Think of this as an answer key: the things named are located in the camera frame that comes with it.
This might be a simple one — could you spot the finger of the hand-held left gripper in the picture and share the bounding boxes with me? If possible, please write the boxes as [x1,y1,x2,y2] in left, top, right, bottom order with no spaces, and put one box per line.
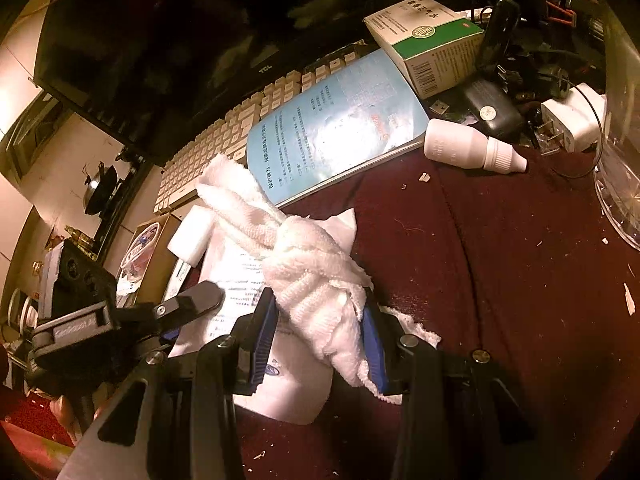
[144,329,182,357]
[118,281,226,337]

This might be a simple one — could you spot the brown cardboard box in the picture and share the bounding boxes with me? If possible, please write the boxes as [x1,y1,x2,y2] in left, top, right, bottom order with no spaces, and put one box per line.
[116,211,202,309]

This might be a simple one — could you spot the large white packet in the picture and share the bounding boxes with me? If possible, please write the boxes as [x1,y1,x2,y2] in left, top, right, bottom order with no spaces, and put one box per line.
[167,305,335,427]

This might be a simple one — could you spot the small white plastic bottle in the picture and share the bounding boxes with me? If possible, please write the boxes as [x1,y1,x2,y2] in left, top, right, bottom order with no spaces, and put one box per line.
[423,118,529,176]

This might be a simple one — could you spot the black charger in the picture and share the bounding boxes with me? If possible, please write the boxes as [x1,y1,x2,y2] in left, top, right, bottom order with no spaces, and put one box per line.
[459,76,524,142]

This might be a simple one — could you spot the white crumpled tissue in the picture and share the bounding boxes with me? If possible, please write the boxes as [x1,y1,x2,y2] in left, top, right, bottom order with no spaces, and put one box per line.
[319,208,443,406]

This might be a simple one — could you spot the white foam block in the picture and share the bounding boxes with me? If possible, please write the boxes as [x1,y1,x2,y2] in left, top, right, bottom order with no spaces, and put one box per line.
[166,205,222,268]

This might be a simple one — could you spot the white kitchen cabinets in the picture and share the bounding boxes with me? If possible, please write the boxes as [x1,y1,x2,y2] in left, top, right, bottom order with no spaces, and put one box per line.
[0,85,131,271]

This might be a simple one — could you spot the green white medicine box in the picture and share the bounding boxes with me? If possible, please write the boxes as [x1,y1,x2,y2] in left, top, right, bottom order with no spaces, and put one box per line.
[362,0,487,101]

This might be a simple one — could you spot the black upright device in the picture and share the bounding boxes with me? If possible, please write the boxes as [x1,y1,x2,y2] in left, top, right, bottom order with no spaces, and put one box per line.
[479,0,522,82]

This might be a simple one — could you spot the light blue booklet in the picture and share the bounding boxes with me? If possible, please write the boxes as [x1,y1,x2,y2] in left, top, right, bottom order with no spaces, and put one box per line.
[245,48,432,209]

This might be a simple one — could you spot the person's left hand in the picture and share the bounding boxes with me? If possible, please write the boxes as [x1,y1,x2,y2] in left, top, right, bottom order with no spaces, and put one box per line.
[54,394,97,442]

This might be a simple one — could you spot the red orange wires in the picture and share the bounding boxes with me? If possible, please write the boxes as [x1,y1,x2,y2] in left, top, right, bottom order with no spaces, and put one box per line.
[544,0,593,27]

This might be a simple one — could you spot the black monitor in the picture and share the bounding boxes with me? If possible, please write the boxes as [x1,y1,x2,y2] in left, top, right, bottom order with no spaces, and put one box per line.
[31,0,502,169]

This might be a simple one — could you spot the metal wok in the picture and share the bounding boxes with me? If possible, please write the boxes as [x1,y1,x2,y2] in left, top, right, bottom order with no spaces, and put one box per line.
[81,161,122,217]

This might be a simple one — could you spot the white keyboard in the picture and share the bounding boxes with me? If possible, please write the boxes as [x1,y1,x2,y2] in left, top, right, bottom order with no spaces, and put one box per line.
[153,39,382,214]

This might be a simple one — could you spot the group of condiment bottles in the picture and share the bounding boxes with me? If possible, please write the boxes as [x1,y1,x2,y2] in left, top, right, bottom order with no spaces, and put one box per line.
[49,224,97,262]

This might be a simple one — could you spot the printed paper leaflet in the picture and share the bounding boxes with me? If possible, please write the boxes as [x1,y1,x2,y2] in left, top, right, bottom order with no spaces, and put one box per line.
[199,229,282,334]

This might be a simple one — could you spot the clear glass container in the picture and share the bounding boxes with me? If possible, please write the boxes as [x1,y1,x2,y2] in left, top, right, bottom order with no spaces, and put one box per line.
[591,0,640,252]

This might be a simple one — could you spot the white towel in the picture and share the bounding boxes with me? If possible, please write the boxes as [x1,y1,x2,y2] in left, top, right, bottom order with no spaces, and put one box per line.
[194,153,382,389]

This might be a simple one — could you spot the white plug adapter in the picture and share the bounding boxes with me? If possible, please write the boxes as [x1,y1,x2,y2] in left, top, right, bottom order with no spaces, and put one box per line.
[539,81,609,154]

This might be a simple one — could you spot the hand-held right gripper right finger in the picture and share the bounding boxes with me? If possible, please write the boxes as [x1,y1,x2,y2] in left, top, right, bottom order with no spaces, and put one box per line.
[361,304,547,480]

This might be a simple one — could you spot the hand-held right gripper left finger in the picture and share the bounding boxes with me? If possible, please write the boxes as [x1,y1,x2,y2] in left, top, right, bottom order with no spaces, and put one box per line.
[57,289,281,480]

